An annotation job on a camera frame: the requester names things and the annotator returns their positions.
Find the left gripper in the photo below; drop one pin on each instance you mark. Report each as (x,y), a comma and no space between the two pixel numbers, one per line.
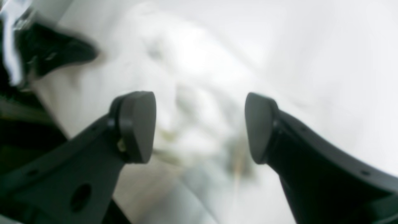
(37,47)

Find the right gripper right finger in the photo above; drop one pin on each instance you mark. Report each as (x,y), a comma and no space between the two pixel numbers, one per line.
(322,184)

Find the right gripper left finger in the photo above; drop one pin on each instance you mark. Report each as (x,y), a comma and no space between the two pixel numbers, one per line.
(74,183)

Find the white printed T-shirt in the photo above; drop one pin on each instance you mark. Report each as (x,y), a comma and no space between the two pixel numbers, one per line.
(201,171)

